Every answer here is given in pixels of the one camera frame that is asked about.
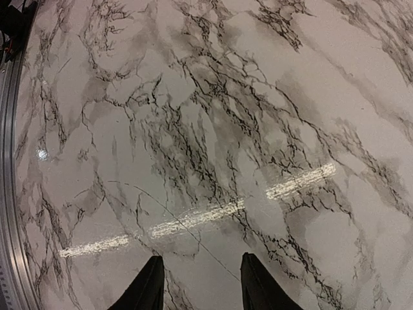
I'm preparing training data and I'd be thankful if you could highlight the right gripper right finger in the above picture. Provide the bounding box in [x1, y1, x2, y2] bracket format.
[241, 253, 302, 310]

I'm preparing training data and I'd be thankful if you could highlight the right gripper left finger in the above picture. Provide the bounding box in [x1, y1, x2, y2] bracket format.
[108, 256, 165, 310]

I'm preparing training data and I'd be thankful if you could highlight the aluminium front rail frame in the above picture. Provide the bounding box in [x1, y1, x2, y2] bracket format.
[0, 19, 43, 310]

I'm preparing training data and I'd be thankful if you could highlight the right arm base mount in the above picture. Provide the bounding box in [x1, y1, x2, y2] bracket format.
[1, 1, 38, 63]

